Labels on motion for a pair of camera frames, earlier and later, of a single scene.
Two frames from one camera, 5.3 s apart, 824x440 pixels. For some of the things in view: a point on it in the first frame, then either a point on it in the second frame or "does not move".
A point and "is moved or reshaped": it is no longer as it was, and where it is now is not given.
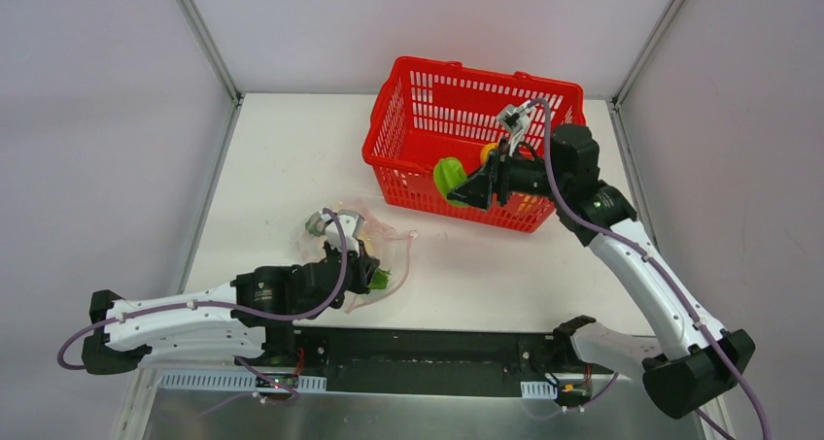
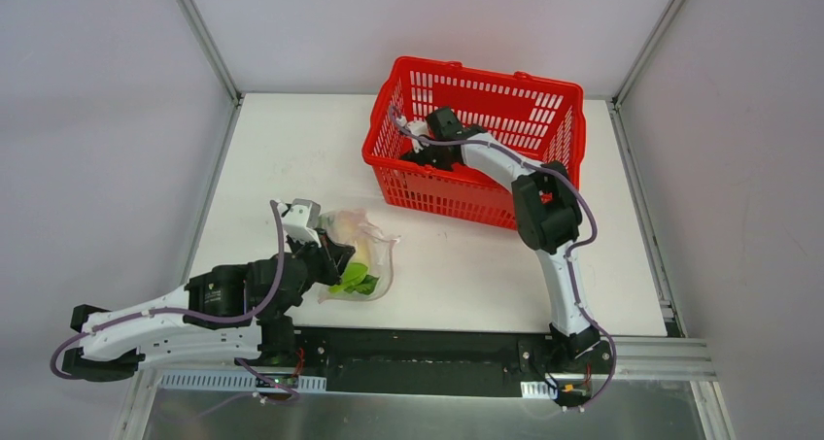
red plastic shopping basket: x=426 y=111 does not move
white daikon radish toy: x=380 y=280 is moved or reshaped
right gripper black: x=501 y=179 -> x=420 y=157
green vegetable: x=449 y=173 is moved or reshaped
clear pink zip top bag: x=382 y=240 is moved or reshaped
